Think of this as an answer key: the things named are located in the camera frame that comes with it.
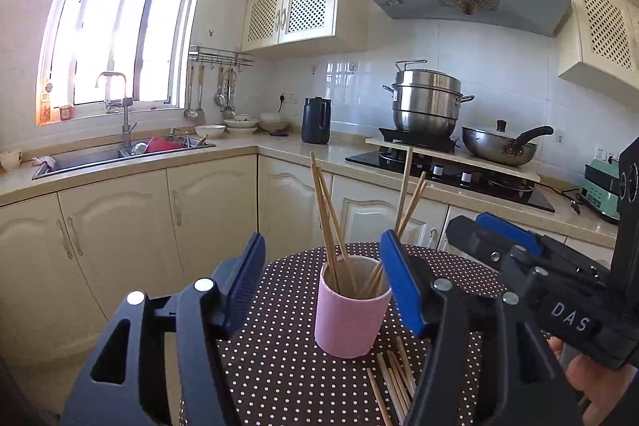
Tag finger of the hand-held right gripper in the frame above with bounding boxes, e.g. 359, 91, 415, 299
474, 212, 545, 258
445, 215, 538, 295

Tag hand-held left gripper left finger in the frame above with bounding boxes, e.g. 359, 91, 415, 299
60, 232, 267, 426

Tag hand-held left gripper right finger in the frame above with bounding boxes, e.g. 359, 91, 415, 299
379, 229, 583, 426

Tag pile of wooden chopsticks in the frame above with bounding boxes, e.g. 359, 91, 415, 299
365, 335, 418, 426

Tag bunch of wooden chopsticks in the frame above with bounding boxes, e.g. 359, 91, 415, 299
309, 146, 429, 300

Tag person's right hand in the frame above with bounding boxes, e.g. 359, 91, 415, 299
548, 339, 639, 426

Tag black gas stove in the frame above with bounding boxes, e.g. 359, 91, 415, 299
345, 145, 556, 214

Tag light wooden board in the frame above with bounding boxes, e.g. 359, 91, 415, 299
365, 133, 542, 182

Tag brown polka dot tablecloth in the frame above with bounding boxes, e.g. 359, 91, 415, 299
177, 242, 556, 426

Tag green electric cooker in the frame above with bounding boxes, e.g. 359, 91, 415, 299
578, 158, 623, 223

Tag cream lower cabinets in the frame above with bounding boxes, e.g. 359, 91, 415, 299
0, 153, 620, 357

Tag beige stone countertop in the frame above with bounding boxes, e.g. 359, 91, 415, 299
0, 127, 622, 249

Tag stainless steel steamer pot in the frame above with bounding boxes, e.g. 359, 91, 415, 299
382, 59, 475, 139

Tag stack of white dishes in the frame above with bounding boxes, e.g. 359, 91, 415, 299
222, 113, 261, 130

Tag white patterned bowl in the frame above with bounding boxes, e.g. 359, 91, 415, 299
258, 112, 292, 134

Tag red basin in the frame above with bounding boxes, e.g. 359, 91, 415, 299
144, 136, 183, 154

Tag black kettle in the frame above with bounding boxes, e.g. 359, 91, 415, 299
301, 96, 332, 145

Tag hanging steel ladles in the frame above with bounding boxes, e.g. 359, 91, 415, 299
183, 65, 206, 120

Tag hanging steel skimmers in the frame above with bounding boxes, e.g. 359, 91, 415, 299
215, 68, 238, 118

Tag steel sink faucet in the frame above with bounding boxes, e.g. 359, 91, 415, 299
95, 71, 139, 158

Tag steel kitchen sink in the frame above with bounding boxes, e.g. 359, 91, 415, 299
32, 138, 217, 180

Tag cream lattice door cabinet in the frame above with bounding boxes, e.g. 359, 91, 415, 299
240, 0, 371, 58
558, 0, 639, 86

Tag small white bowl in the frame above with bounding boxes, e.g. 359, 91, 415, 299
0, 149, 24, 172

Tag orange bottle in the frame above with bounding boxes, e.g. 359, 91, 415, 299
38, 81, 54, 125

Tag sliding kitchen window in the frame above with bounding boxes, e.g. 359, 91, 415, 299
37, 0, 209, 128

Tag black power cable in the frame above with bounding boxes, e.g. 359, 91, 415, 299
556, 188, 583, 213

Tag steel wok with black handle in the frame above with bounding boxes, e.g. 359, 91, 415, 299
461, 119, 555, 168

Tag metal utensil rail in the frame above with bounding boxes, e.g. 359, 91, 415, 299
188, 45, 255, 69

